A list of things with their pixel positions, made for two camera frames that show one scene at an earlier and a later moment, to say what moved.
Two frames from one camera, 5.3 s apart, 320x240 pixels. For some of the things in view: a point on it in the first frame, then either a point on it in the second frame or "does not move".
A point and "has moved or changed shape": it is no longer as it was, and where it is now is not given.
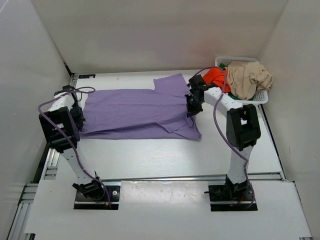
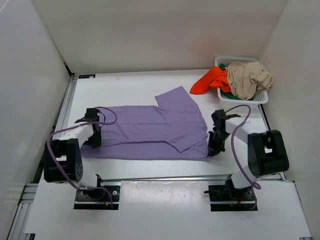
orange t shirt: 216,76 does not move
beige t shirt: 246,78 does not move
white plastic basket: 260,98 does not move
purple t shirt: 160,112 has moved or changed shape
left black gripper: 78,120 to 94,139
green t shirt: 223,66 does not move
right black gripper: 191,106 to 216,140
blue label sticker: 87,76 does not move
